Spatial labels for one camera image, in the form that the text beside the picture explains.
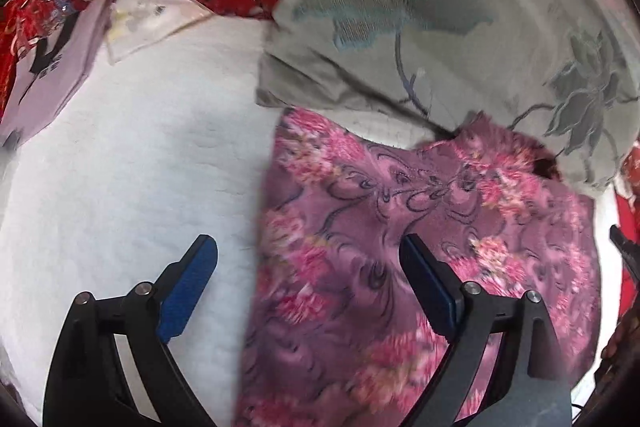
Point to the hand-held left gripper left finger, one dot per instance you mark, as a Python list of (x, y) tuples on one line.
[(187, 292)]

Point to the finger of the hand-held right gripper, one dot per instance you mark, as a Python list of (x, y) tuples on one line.
[(627, 252)]

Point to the white quilted bedspread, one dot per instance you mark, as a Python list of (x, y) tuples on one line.
[(130, 157)]

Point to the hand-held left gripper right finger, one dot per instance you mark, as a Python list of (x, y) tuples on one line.
[(425, 287)]

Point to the white plastic packet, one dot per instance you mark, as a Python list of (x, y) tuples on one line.
[(150, 9)]

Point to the purple floral long-sleeve top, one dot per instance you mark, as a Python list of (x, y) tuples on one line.
[(380, 217)]

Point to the person's right hand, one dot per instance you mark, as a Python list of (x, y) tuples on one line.
[(612, 342)]

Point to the plain red cloth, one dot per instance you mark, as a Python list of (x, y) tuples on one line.
[(629, 202)]

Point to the grey floral pillow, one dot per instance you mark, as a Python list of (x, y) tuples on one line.
[(450, 7)]

